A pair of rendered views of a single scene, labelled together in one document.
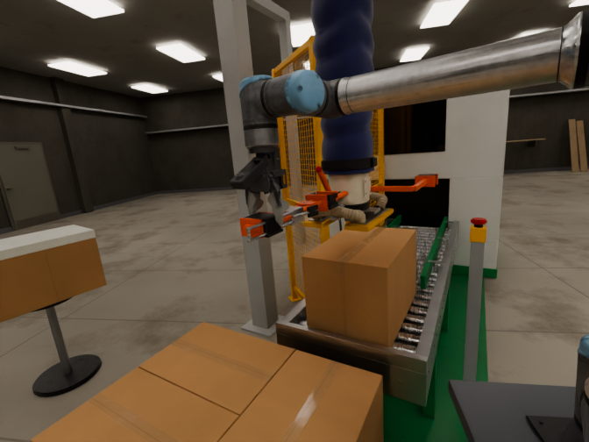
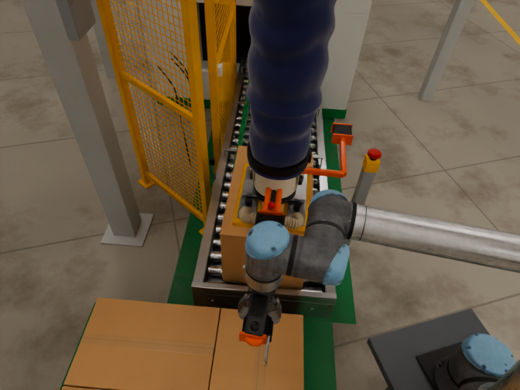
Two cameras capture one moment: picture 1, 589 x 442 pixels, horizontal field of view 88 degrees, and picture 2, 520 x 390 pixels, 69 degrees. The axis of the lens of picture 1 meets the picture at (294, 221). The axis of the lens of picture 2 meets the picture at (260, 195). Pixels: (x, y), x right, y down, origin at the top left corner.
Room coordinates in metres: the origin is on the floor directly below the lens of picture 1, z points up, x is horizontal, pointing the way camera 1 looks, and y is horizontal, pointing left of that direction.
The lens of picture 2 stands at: (0.43, 0.33, 2.25)
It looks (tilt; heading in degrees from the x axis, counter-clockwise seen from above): 47 degrees down; 330
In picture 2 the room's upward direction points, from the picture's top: 4 degrees clockwise
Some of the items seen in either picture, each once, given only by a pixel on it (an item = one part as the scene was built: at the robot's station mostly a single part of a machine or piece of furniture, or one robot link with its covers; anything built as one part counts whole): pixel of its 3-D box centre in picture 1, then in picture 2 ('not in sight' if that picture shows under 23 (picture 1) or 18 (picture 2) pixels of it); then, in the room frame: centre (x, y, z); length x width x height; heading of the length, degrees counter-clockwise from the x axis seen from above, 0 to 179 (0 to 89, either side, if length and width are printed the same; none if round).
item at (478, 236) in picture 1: (472, 318); (351, 220); (1.44, -0.90, 0.50); 0.07 x 0.07 x 1.00; 59
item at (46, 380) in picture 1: (58, 337); not in sight; (1.90, 1.69, 0.31); 0.40 x 0.40 x 0.62
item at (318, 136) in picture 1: (301, 198); (155, 86); (2.44, -0.07, 1.05); 0.87 x 0.10 x 2.10; 21
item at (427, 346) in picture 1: (446, 271); (319, 154); (2.04, -1.06, 0.50); 2.31 x 0.05 x 0.19; 149
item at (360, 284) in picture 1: (365, 277); (268, 215); (1.51, -0.35, 0.75); 0.60 x 0.40 x 0.40; 147
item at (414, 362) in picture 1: (342, 343); (263, 292); (1.20, -0.17, 0.58); 0.70 x 0.03 x 0.06; 59
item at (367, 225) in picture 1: (371, 215); (297, 196); (1.27, -0.32, 1.14); 0.34 x 0.10 x 0.05; 146
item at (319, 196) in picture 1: (322, 201); (269, 225); (1.11, -0.11, 1.25); 0.10 x 0.08 x 0.06; 56
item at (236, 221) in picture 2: (330, 212); (251, 190); (1.37, -0.17, 1.14); 0.34 x 0.10 x 0.05; 146
